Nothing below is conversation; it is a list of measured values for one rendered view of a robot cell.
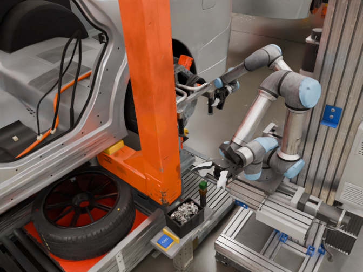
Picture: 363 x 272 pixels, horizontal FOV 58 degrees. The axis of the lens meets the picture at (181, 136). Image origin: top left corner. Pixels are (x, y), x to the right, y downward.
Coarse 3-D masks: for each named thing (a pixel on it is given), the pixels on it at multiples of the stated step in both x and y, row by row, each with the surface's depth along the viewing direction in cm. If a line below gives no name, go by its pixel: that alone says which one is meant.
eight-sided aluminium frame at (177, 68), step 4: (176, 64) 235; (180, 64) 235; (176, 68) 230; (180, 68) 233; (184, 68) 236; (176, 72) 232; (180, 72) 243; (184, 72) 239; (188, 72) 242; (188, 76) 244; (196, 84) 256; (192, 92) 259; (196, 100) 264; (196, 104) 266; (184, 120) 263; (188, 120) 266; (184, 124) 263
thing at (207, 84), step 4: (176, 76) 232; (176, 80) 234; (176, 84) 234; (180, 84) 233; (204, 84) 232; (208, 84) 234; (184, 88) 231; (188, 88) 229; (192, 88) 228; (196, 88) 228; (200, 88) 229
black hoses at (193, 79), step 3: (192, 75) 238; (195, 75) 236; (189, 78) 237; (192, 78) 235; (195, 78) 235; (198, 78) 234; (201, 78) 235; (189, 81) 235; (192, 81) 235; (195, 81) 234; (198, 81) 243; (201, 81) 241; (204, 81) 239; (186, 84) 236; (189, 84) 236; (192, 84) 235; (201, 84) 242
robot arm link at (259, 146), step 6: (258, 138) 139; (246, 144) 137; (252, 144) 135; (258, 144) 136; (264, 144) 136; (252, 150) 133; (258, 150) 134; (264, 150) 136; (258, 156) 135; (252, 162) 138; (258, 162) 138
